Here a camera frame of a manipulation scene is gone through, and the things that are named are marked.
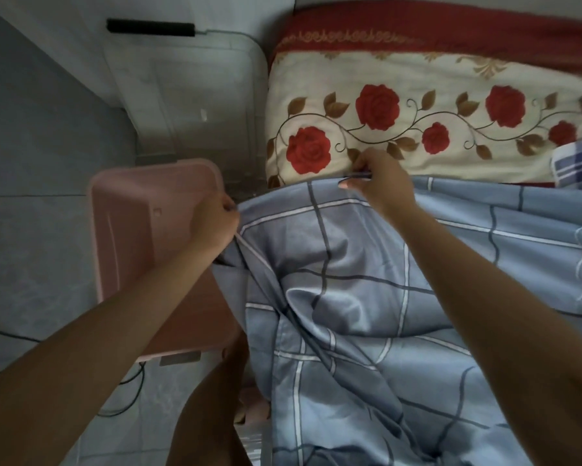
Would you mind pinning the person's left forearm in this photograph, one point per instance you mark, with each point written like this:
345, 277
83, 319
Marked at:
92, 349

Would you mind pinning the blue white plaid cloth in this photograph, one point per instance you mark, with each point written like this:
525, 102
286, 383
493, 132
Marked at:
578, 164

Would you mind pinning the blue checked duvet cover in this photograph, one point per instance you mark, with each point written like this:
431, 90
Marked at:
392, 325

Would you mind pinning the person's right hand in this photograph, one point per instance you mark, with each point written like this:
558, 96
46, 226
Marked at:
383, 184

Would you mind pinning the clear plastic storage box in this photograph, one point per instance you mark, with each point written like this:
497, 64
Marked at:
194, 92

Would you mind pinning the person's left hand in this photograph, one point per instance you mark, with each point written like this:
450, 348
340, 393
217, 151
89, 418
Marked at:
213, 228

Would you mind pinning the person's left fingers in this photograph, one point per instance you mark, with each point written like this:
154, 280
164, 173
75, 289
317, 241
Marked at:
230, 215

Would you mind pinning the person's leg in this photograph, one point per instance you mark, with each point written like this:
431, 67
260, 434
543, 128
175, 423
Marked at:
213, 407

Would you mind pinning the person's right forearm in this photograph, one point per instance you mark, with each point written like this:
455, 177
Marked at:
509, 334

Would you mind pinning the pink plastic storage box lid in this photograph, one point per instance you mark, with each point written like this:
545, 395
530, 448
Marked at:
145, 252

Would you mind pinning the person's right thumb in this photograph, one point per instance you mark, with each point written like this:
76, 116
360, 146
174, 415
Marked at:
351, 184

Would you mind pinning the rose print cream bedsheet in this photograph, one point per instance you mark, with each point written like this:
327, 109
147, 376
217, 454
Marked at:
417, 101

